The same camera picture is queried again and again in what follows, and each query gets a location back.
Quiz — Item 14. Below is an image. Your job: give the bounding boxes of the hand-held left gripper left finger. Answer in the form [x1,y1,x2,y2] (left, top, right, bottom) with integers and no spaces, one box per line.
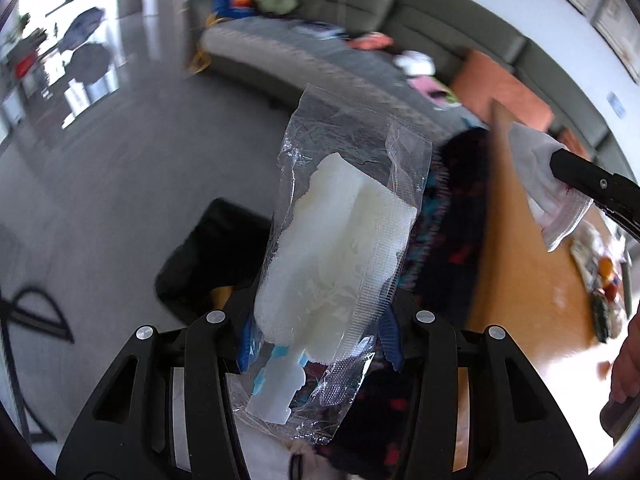
[57,287,266,480]

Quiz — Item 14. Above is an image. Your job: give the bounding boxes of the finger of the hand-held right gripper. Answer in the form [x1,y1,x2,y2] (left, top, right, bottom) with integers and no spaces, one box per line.
[549,147,640,241]

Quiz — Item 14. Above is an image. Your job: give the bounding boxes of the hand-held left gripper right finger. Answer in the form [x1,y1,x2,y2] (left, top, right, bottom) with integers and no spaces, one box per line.
[377,290,588,480]

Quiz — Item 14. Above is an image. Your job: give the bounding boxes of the white tissue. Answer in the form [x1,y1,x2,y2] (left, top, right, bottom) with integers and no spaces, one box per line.
[510,122,594,253]

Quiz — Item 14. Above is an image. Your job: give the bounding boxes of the black trash bin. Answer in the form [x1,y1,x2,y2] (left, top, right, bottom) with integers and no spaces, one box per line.
[155,199,273,322]

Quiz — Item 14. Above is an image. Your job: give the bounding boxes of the clear plastic bag with foam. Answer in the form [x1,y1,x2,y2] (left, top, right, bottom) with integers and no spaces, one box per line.
[232,82,433,446]

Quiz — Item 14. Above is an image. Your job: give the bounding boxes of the person's right hand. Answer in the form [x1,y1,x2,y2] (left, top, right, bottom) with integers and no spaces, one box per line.
[610,310,640,404]

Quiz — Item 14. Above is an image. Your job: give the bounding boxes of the small orange pillow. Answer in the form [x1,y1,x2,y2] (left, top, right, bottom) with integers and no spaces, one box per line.
[557,127,589,158]

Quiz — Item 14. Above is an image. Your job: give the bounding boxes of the heap of colourful wrappers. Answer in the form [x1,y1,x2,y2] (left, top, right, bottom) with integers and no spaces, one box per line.
[570,225,632,343]

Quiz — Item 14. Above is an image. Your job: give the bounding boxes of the wooden table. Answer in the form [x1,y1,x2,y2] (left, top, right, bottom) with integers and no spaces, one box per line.
[467,100,632,411]

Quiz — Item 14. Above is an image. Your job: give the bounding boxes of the large orange pillow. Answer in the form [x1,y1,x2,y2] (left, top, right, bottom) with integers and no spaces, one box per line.
[452,50,556,133]

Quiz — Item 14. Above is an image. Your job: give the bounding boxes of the black red teal patterned rug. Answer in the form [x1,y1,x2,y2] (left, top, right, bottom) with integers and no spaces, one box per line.
[295,130,493,480]

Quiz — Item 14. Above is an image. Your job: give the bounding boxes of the pink cloth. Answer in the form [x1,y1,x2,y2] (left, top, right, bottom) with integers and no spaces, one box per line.
[410,75,451,97]

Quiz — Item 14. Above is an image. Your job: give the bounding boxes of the black metal floor stand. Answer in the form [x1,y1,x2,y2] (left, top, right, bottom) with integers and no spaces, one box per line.
[0,287,76,346]

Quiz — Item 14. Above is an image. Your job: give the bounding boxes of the orange cloth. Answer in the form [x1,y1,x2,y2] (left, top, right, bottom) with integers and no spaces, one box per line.
[350,32,393,51]

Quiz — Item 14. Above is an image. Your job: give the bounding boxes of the grey patterned sofa cover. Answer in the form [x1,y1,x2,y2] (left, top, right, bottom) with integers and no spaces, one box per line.
[202,20,481,131]

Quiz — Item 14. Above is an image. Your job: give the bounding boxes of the blue grey booklet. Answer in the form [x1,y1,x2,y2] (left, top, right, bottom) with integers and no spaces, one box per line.
[295,22,346,41]

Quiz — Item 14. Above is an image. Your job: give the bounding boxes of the dark blue umbrella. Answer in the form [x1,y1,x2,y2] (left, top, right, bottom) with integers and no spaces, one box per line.
[57,7,106,53]

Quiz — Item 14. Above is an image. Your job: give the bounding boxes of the framed wall pictures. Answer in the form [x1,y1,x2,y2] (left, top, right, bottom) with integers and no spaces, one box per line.
[520,0,640,83]

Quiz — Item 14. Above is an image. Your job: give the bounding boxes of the yellow strap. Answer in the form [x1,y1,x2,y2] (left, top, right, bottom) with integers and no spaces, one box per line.
[191,14,212,74]

